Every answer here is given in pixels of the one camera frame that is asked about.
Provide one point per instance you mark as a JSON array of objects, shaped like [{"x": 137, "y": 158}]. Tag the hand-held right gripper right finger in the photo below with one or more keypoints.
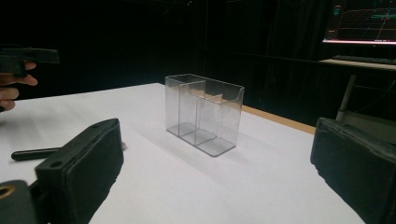
[{"x": 355, "y": 161}]

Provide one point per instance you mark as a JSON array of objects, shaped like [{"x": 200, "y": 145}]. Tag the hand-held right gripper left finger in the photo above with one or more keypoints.
[{"x": 84, "y": 168}]

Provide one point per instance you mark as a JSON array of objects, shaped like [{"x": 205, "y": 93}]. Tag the black pen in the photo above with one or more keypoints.
[{"x": 34, "y": 153}]

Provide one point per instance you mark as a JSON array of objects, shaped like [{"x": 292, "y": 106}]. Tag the clear acrylic organizer box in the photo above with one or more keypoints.
[{"x": 204, "y": 112}]

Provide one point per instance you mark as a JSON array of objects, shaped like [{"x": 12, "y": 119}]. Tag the side desk with metal legs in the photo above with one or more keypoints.
[{"x": 358, "y": 67}]

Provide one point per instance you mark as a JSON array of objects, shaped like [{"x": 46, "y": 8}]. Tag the black keyboard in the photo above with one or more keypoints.
[{"x": 364, "y": 59}]

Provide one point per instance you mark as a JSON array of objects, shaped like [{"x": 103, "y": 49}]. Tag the computer monitor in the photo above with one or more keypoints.
[{"x": 361, "y": 20}]

